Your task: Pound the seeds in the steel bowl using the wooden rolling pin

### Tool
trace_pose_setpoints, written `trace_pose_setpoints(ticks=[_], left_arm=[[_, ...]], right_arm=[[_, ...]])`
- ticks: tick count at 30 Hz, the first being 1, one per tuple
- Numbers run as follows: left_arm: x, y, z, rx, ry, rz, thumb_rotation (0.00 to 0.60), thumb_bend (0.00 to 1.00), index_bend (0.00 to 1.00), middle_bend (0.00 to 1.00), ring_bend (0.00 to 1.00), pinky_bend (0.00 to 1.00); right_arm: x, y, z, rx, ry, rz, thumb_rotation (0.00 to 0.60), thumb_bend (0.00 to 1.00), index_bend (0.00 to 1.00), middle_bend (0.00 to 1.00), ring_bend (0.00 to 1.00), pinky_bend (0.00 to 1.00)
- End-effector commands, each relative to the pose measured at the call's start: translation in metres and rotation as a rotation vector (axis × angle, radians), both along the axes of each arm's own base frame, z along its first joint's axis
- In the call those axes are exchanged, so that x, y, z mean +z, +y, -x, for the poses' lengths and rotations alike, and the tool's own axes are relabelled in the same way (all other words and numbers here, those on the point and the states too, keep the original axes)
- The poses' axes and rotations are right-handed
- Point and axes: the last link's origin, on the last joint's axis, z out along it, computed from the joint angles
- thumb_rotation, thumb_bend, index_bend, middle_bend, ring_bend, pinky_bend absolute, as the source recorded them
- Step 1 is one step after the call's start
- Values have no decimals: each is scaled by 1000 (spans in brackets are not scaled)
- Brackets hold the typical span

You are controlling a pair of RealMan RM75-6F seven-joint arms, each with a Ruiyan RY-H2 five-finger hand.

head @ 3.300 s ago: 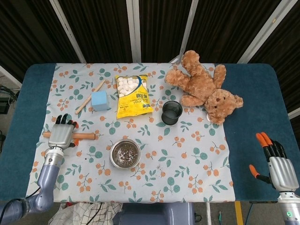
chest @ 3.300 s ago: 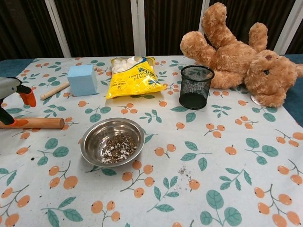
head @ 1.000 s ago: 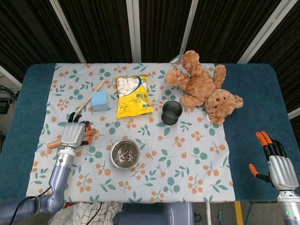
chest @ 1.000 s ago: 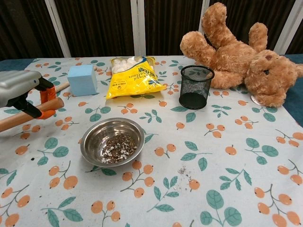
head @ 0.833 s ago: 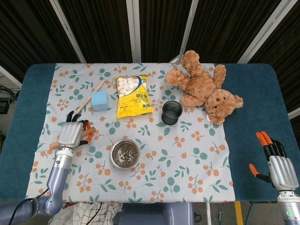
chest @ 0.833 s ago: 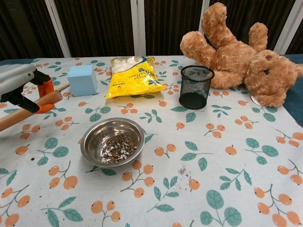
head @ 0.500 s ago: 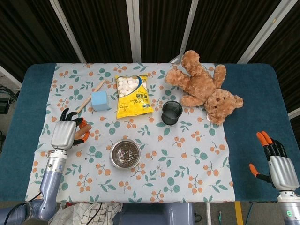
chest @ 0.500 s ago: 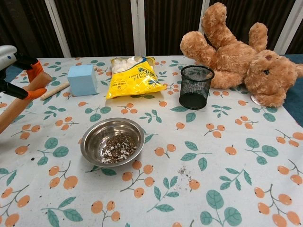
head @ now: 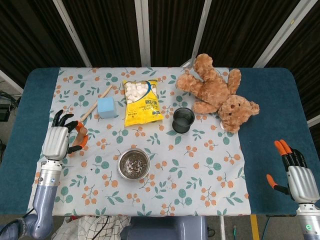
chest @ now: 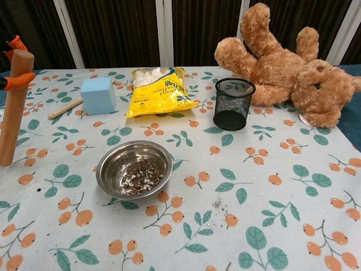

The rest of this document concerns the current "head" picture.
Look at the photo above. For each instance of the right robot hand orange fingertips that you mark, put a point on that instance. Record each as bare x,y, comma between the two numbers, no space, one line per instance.
303,185

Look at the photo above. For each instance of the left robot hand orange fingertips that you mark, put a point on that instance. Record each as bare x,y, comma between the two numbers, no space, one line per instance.
56,140

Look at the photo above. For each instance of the white partition post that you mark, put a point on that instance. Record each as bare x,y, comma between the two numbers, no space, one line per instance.
72,32
143,32
198,30
282,32

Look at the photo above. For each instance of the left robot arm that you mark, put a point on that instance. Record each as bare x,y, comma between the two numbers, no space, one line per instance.
42,200

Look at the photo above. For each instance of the dark blue table cover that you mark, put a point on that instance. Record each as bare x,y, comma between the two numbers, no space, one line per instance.
272,105

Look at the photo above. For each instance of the floral print tablecloth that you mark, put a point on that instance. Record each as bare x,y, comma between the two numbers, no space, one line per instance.
200,175

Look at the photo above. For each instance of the thin wooden stick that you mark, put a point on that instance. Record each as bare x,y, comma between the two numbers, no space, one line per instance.
93,106

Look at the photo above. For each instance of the stainless steel bowl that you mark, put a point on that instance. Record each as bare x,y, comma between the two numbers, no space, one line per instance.
125,175

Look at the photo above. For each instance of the checkered cloth bag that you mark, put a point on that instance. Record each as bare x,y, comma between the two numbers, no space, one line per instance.
100,228

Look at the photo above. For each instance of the white table leg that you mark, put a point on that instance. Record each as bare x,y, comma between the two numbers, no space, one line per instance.
222,228

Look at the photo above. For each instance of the black equipment box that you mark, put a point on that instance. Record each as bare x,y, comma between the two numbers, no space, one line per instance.
3,112

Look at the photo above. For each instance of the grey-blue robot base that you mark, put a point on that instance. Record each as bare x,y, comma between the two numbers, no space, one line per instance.
162,228

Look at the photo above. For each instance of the brown teddy bear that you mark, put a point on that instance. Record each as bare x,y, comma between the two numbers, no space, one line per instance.
215,90

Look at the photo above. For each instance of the yellow marshmallow bag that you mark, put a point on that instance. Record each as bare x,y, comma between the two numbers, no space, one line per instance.
142,110

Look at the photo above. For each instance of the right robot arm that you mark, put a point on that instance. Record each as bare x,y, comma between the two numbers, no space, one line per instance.
310,222

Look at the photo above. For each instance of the light blue foam cube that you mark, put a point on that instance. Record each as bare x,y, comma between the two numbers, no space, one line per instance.
107,107

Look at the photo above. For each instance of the black mesh pen cup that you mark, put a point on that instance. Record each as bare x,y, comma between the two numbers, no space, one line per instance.
183,122

